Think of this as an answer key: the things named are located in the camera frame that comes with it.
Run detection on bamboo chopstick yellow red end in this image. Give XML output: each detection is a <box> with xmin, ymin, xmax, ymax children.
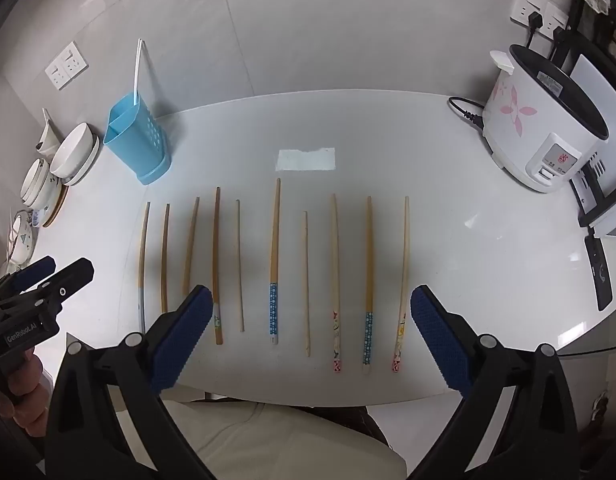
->
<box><xmin>392</xmin><ymin>196</ymin><xmax>411</xmax><ymax>373</ymax></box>

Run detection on white empty wall socket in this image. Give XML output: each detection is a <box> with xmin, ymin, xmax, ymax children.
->
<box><xmin>44</xmin><ymin>41</ymin><xmax>89</xmax><ymax>91</ymax></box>

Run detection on large white bowl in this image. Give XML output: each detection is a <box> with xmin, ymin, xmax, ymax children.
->
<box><xmin>50</xmin><ymin>122</ymin><xmax>96</xmax><ymax>177</ymax></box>

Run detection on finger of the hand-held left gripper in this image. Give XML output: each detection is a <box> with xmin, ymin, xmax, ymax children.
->
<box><xmin>35</xmin><ymin>258</ymin><xmax>95</xmax><ymax>311</ymax></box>
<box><xmin>10</xmin><ymin>255</ymin><xmax>56</xmax><ymax>293</ymax></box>

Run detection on blue plastic utensil holder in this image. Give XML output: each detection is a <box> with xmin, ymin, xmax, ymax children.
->
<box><xmin>103</xmin><ymin>95</ymin><xmax>173</xmax><ymax>186</ymax></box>

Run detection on white cup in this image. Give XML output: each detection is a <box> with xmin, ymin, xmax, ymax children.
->
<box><xmin>36</xmin><ymin>107</ymin><xmax>61</xmax><ymax>157</ymax></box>

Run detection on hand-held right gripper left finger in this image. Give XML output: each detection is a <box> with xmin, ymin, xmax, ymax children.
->
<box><xmin>45</xmin><ymin>285</ymin><xmax>223</xmax><ymax>480</ymax></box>

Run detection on person's left hand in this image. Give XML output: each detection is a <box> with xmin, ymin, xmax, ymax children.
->
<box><xmin>0</xmin><ymin>347</ymin><xmax>56</xmax><ymax>438</ymax></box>

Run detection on bamboo chopstick white striped end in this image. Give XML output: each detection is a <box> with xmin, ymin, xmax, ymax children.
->
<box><xmin>138</xmin><ymin>201</ymin><xmax>152</xmax><ymax>335</ymax></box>

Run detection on black framed white appliance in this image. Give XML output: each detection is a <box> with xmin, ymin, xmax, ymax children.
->
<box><xmin>568</xmin><ymin>52</ymin><xmax>616</xmax><ymax>237</ymax></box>

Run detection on white wall socket with plugs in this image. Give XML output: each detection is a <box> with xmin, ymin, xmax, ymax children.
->
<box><xmin>510</xmin><ymin>0</ymin><xmax>570</xmax><ymax>36</ymax></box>

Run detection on round wooden board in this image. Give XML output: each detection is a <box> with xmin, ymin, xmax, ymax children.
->
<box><xmin>40</xmin><ymin>180</ymin><xmax>71</xmax><ymax>228</ymax></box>

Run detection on person's beige trousers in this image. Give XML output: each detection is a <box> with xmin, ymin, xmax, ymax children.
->
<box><xmin>112</xmin><ymin>400</ymin><xmax>409</xmax><ymax>480</ymax></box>

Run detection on black flat device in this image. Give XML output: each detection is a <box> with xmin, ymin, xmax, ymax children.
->
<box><xmin>584</xmin><ymin>227</ymin><xmax>614</xmax><ymax>312</ymax></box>

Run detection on white flowered rice cooker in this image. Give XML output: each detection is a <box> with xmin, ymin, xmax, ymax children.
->
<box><xmin>482</xmin><ymin>44</ymin><xmax>610</xmax><ymax>194</ymax></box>

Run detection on blue patterned white dish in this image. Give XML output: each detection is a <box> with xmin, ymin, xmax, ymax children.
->
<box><xmin>2</xmin><ymin>208</ymin><xmax>42</xmax><ymax>266</ymax></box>

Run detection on white tape patch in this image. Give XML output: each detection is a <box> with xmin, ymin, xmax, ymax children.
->
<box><xmin>277</xmin><ymin>148</ymin><xmax>337</xmax><ymax>171</ymax></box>

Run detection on black power cord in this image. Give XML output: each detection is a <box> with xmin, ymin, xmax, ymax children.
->
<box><xmin>447</xmin><ymin>96</ymin><xmax>489</xmax><ymax>133</ymax></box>

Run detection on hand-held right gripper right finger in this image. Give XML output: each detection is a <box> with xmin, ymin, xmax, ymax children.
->
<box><xmin>408</xmin><ymin>285</ymin><xmax>587</xmax><ymax>480</ymax></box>

